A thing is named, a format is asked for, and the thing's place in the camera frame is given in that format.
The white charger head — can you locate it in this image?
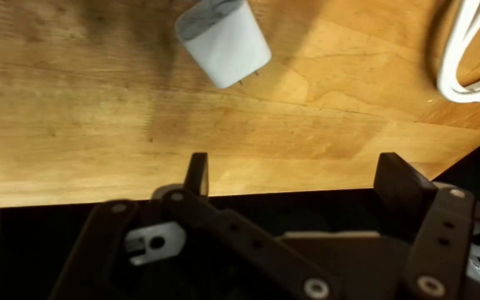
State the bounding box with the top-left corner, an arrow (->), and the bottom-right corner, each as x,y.
174,0 -> 271,89

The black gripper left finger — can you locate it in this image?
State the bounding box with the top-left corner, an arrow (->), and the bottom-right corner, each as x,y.
183,152 -> 208,197

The white power strip cable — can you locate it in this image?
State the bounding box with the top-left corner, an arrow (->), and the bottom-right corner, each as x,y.
434,0 -> 480,106

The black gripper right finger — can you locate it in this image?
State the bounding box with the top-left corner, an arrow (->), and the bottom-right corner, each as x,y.
373,152 -> 438,224

